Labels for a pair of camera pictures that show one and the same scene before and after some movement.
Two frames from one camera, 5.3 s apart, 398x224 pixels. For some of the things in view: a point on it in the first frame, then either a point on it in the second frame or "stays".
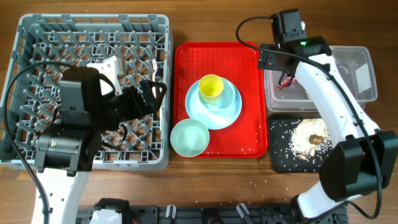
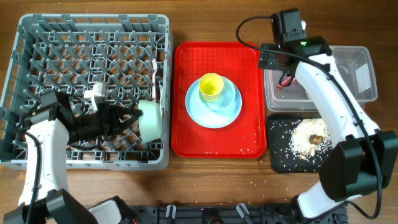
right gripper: x=267 y=61 stays
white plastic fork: x=154 y=68 stays
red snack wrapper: x=285 y=83 stays
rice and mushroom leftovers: x=310 y=135 stays
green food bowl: x=189 y=137 → x=151 y=120
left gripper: x=137 y=109 → x=109 y=115
